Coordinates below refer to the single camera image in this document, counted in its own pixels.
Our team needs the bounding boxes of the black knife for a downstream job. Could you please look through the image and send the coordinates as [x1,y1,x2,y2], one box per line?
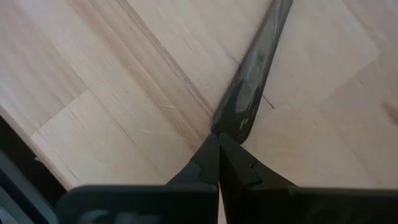
[210,0,294,144]

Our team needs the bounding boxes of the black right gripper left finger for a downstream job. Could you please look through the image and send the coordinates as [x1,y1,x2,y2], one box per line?
[55,133,221,224]

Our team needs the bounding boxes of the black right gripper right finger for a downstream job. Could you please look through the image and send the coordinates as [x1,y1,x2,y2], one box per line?
[219,133,398,224]

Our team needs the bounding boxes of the black rail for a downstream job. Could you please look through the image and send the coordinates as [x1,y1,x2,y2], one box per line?
[0,115,68,215]

